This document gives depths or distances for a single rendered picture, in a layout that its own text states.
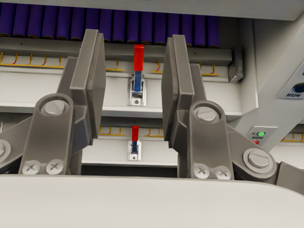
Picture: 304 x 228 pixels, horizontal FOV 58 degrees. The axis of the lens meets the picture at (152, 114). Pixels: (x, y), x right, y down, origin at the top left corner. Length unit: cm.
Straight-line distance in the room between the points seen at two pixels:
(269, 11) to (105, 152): 41
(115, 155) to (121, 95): 20
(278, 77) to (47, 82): 31
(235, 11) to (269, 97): 15
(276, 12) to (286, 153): 41
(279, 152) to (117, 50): 42
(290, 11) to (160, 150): 38
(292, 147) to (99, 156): 41
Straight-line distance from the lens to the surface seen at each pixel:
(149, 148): 58
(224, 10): 30
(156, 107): 40
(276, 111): 44
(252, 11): 30
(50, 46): 42
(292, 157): 67
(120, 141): 58
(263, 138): 51
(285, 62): 35
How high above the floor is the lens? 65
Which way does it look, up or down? 57 degrees down
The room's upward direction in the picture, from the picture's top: 8 degrees clockwise
